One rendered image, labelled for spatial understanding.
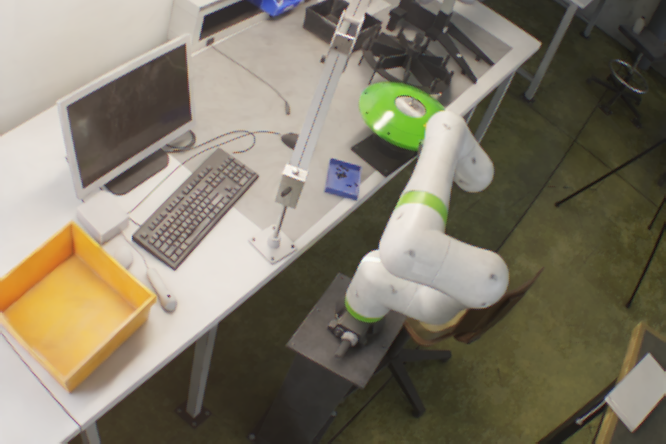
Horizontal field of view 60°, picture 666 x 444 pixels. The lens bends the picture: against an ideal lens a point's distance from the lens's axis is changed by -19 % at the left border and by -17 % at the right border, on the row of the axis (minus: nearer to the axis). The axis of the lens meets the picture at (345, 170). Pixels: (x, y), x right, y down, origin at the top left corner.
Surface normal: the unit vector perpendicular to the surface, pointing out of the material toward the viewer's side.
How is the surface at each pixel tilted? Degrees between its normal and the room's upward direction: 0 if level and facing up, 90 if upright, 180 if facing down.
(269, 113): 0
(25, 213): 0
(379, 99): 14
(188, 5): 90
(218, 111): 0
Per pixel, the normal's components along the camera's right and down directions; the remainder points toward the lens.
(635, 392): 0.28, -0.69
